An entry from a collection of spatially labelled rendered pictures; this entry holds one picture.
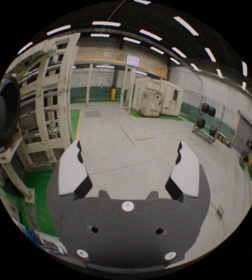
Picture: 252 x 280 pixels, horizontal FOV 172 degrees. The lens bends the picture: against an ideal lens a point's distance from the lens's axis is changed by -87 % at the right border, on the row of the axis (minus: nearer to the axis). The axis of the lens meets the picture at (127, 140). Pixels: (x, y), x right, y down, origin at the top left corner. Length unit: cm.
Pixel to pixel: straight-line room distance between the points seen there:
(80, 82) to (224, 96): 1395
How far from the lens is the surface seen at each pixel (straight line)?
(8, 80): 97
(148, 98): 432
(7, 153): 91
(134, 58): 438
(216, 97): 1067
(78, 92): 975
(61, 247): 54
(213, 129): 445
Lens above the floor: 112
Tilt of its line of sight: 30 degrees down
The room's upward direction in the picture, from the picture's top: 9 degrees clockwise
